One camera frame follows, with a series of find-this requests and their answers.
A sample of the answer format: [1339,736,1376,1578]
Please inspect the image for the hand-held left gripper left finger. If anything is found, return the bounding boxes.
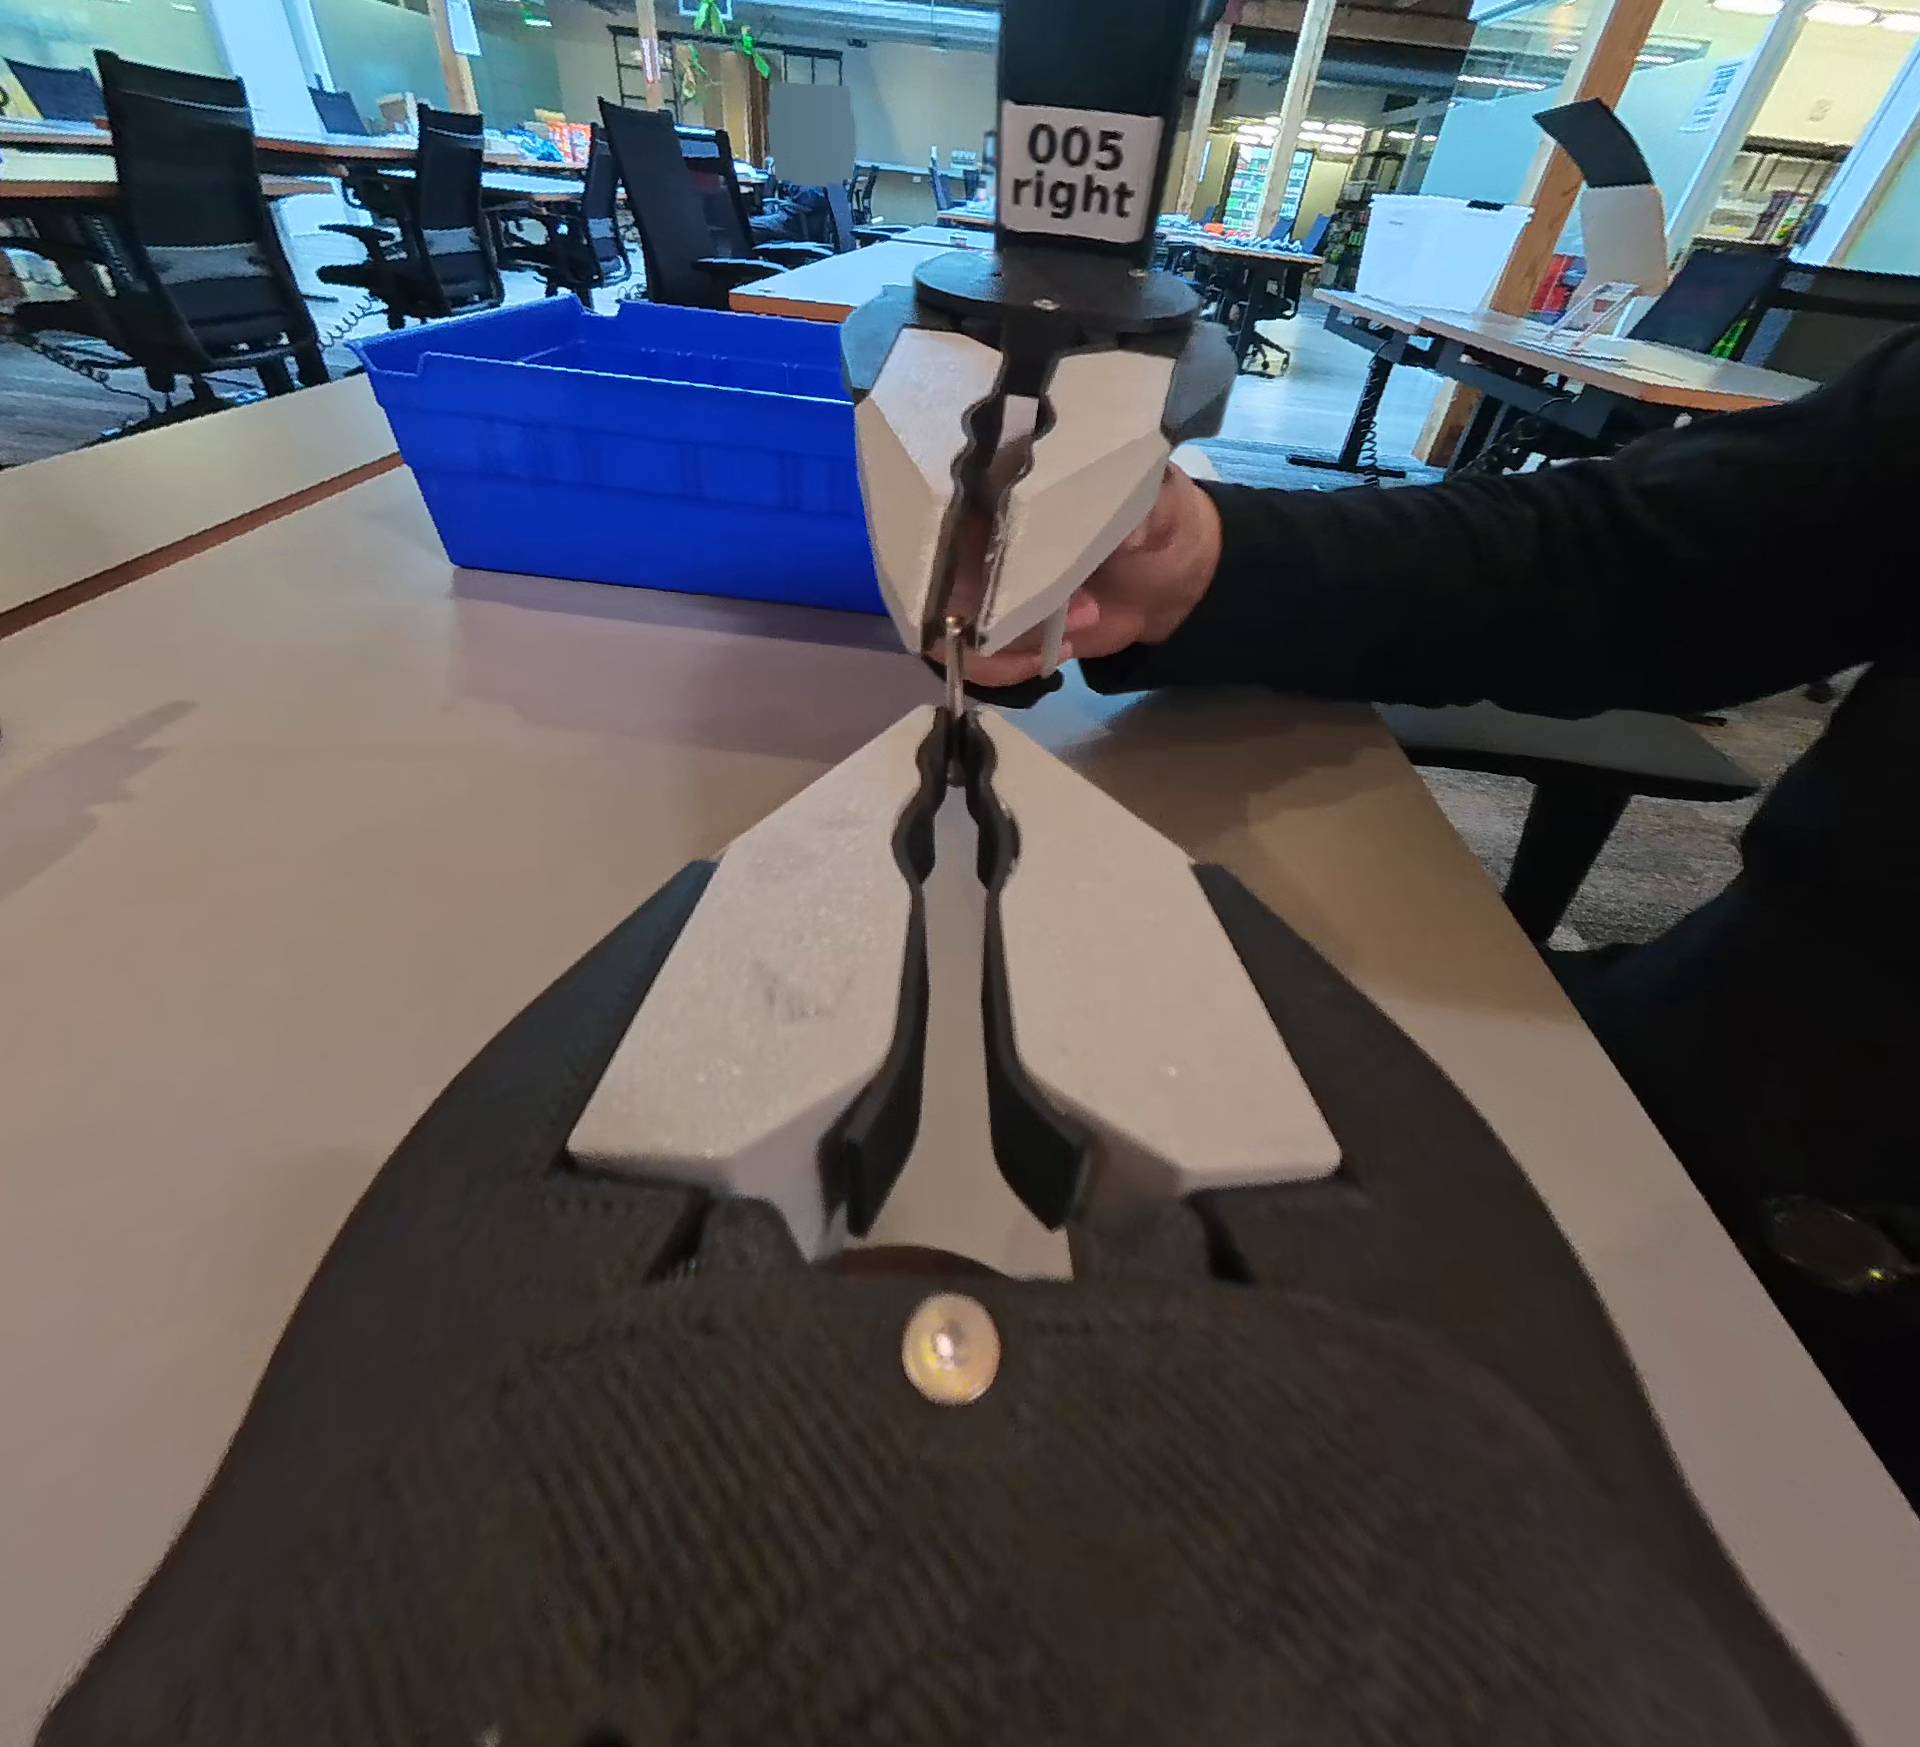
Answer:
[566,704,945,1265]

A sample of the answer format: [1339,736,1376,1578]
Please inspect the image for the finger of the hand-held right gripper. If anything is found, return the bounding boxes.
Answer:
[851,328,1008,656]
[958,347,1178,666]

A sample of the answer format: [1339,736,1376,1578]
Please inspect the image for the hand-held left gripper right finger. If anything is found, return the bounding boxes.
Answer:
[945,704,1340,1283]

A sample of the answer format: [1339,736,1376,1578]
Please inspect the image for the person's right forearm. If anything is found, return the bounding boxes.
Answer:
[1081,328,1920,730]

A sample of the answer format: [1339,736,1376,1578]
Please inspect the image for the long wooden top desk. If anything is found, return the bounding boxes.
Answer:
[0,110,596,212]

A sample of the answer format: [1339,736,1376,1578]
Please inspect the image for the person's right hand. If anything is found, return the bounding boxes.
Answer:
[965,469,1224,688]

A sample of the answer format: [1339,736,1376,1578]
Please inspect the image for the blue plastic bin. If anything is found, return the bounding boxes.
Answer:
[348,299,889,614]

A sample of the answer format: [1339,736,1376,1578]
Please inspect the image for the green hanging decoration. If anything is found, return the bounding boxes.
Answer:
[683,0,775,83]

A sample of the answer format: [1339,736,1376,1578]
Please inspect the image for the white box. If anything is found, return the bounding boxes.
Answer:
[1357,190,1538,312]

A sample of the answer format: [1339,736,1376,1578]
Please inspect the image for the thick wooden column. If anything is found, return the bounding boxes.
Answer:
[1413,0,1739,466]

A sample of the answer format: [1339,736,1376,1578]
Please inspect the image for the small card sign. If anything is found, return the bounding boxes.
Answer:
[1544,276,1644,347]

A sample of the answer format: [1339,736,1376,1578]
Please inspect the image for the black white curved stand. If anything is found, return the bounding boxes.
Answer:
[1534,101,1673,296]

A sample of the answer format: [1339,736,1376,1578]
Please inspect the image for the person's black clothing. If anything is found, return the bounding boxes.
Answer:
[1553,656,1920,1495]

